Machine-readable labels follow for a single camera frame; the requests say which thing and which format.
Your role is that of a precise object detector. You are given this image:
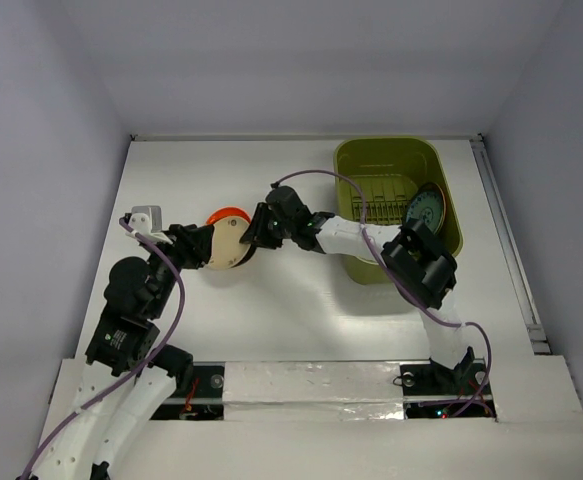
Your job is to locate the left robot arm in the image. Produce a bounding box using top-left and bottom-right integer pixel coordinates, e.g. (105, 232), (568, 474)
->
(21, 215), (214, 479)

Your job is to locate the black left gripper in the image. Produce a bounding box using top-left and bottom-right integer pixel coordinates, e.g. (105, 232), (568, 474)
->
(145, 222), (214, 316)

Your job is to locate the blue patterned plate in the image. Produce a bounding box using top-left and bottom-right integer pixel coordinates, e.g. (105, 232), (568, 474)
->
(403, 184), (446, 234)

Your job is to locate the cream floral plate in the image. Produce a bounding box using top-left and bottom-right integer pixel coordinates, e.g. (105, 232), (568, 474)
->
(207, 216), (250, 270)

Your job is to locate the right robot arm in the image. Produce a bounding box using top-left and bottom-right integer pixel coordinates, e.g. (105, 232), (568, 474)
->
(240, 186), (475, 395)

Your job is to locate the beige plate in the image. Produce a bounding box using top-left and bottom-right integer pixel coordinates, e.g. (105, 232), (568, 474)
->
(234, 246), (257, 268)

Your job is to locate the silver taped base panel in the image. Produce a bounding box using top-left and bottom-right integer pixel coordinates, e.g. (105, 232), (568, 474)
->
(222, 361), (405, 422)

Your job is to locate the green dish rack tub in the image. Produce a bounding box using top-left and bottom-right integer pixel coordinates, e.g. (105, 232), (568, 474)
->
(333, 137), (463, 256)

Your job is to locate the aluminium side rail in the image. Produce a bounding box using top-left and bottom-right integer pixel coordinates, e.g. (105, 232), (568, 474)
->
(470, 136), (552, 356)

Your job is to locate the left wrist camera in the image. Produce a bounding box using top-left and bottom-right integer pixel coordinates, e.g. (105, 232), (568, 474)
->
(119, 205), (163, 238)

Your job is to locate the orange plate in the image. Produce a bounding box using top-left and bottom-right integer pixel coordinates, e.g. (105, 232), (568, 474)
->
(205, 206), (251, 225)

